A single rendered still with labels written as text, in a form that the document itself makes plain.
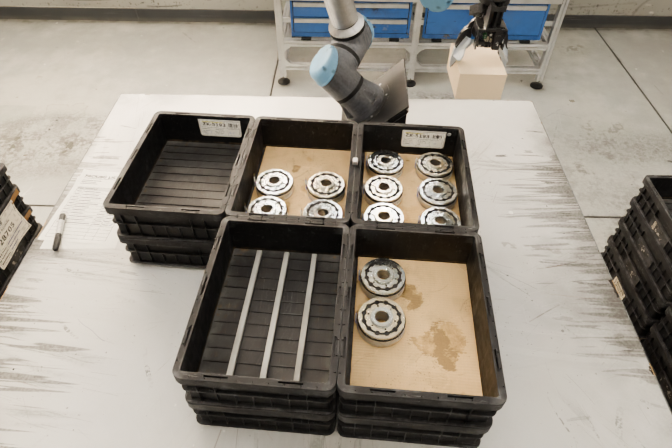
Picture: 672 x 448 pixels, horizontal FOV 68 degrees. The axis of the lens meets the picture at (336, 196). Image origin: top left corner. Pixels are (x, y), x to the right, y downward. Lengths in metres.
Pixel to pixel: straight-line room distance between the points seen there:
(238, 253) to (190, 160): 0.40
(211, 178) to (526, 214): 0.93
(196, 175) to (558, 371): 1.06
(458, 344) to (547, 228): 0.58
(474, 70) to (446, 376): 0.75
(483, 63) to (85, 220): 1.21
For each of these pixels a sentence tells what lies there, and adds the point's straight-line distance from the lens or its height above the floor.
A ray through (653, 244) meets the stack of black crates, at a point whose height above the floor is 0.47.
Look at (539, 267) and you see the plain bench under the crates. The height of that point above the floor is 0.70.
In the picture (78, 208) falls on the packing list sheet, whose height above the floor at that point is 0.70.
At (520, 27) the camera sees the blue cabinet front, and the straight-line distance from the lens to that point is 3.35.
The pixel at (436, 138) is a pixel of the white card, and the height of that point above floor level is 0.89.
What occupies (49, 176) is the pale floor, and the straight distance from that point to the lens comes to 3.04.
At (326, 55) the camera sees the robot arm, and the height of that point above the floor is 1.02.
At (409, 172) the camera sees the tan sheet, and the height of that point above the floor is 0.83.
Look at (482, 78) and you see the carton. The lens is 1.37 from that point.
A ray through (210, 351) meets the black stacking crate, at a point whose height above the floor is 0.83.
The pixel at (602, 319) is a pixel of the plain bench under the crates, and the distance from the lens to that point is 1.44.
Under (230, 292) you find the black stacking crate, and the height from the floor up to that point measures 0.83.
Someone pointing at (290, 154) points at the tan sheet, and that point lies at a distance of 1.50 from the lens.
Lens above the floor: 1.79
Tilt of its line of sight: 45 degrees down
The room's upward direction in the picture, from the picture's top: straight up
